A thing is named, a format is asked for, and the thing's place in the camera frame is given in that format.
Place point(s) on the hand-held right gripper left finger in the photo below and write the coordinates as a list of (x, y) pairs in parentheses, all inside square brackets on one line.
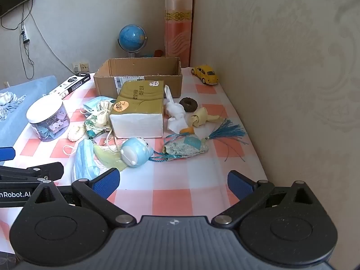
[(105, 183)]

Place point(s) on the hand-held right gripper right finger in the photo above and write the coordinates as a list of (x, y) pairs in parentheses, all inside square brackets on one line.
[(241, 184)]

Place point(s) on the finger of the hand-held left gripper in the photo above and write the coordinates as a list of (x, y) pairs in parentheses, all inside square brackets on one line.
[(42, 171), (7, 154)]

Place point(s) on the blue face mask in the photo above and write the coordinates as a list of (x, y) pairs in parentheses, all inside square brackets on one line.
[(84, 160), (91, 104)]

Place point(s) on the pale blue round plush toy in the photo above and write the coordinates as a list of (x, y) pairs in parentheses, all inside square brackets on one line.
[(135, 152)]

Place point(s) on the cream knitted scrunchie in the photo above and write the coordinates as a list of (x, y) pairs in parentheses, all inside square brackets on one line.
[(76, 133)]

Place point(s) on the floral sachet with green tassel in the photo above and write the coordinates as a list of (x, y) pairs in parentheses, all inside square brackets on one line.
[(95, 126)]

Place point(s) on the patterned sachet with blue tassel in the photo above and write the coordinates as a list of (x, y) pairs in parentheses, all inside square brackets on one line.
[(185, 146)]

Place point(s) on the small orange plush piece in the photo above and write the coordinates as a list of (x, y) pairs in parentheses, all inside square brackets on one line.
[(188, 130)]

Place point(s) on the gold tissue pack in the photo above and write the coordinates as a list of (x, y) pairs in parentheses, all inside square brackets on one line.
[(137, 104)]

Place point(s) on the brown scrunchie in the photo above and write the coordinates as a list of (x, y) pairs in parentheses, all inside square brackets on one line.
[(189, 105)]

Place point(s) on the brown cardboard box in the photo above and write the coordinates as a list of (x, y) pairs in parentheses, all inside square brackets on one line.
[(135, 67)]

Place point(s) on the clear jar with white lid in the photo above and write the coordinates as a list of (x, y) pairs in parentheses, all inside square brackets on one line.
[(47, 118)]

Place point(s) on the pink checkered tablecloth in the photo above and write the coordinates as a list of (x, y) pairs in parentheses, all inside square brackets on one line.
[(174, 180)]

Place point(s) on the blue floral bedsheet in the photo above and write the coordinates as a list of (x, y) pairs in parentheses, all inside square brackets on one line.
[(33, 90)]

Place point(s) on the black and white carton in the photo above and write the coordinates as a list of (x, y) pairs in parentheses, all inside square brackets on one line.
[(70, 85)]

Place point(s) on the yellow toy car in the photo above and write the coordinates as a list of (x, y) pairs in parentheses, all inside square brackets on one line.
[(206, 74)]

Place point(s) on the beige patterned panel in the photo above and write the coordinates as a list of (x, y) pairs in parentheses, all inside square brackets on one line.
[(281, 76)]

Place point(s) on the hanging power strip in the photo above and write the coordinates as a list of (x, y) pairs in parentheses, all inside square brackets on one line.
[(26, 35)]

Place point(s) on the red toy piece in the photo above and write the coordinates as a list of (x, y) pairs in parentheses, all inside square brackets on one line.
[(159, 53)]

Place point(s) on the blue desk globe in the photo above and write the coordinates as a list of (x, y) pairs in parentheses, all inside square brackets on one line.
[(132, 38)]

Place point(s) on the pink patterned curtain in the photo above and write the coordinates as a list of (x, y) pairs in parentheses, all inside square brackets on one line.
[(178, 19)]

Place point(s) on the white wall socket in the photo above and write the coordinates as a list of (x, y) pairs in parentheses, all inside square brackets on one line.
[(76, 67)]

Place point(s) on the beige wall socket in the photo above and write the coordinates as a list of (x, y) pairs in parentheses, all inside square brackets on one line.
[(84, 66)]

